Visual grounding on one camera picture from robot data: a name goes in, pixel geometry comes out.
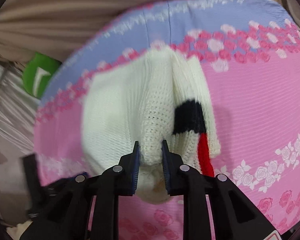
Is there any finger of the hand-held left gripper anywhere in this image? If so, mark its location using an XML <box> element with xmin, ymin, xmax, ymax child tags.
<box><xmin>44</xmin><ymin>171</ymin><xmax>89</xmax><ymax>197</ymax></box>
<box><xmin>20</xmin><ymin>154</ymin><xmax>45</xmax><ymax>207</ymax></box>

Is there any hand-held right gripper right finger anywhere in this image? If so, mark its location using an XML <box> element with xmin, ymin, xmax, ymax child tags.
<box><xmin>161</xmin><ymin>139</ymin><xmax>278</xmax><ymax>240</ymax></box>

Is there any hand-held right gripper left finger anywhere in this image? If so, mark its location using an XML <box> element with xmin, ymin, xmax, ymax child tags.
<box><xmin>19</xmin><ymin>141</ymin><xmax>141</xmax><ymax>240</ymax></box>

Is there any white red navy knit sweater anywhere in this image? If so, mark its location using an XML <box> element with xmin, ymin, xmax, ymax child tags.
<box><xmin>80</xmin><ymin>45</ymin><xmax>222</xmax><ymax>204</ymax></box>

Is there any cream cloth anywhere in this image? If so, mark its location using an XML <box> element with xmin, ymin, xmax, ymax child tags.
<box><xmin>5</xmin><ymin>220</ymin><xmax>34</xmax><ymax>240</ymax></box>

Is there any white satin curtain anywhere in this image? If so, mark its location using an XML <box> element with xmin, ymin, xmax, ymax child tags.
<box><xmin>0</xmin><ymin>60</ymin><xmax>42</xmax><ymax>167</ymax></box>

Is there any green plush pillow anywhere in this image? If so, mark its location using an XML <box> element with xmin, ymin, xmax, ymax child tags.
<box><xmin>22</xmin><ymin>52</ymin><xmax>63</xmax><ymax>98</ymax></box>

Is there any pink floral bedsheet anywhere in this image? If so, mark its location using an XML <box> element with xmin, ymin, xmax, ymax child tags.
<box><xmin>33</xmin><ymin>0</ymin><xmax>300</xmax><ymax>240</ymax></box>

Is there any beige curtain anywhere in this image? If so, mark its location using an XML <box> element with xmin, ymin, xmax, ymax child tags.
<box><xmin>0</xmin><ymin>0</ymin><xmax>300</xmax><ymax>63</ymax></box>

